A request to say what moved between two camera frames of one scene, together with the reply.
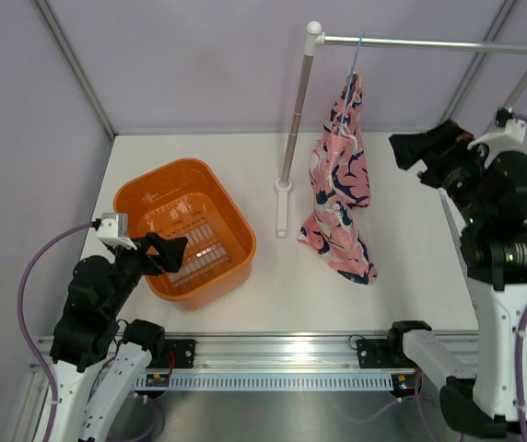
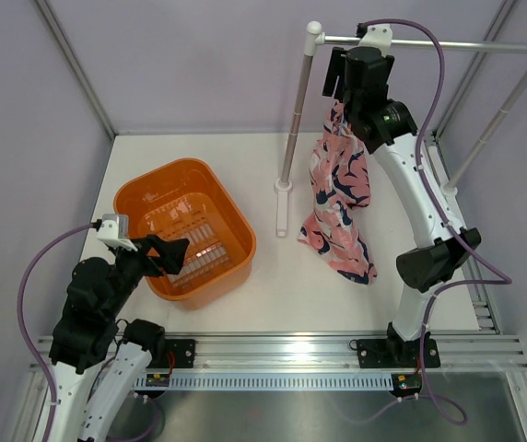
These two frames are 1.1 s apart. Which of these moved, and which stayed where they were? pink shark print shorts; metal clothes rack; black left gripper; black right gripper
Moved: black right gripper
Stayed: metal clothes rack; black left gripper; pink shark print shorts
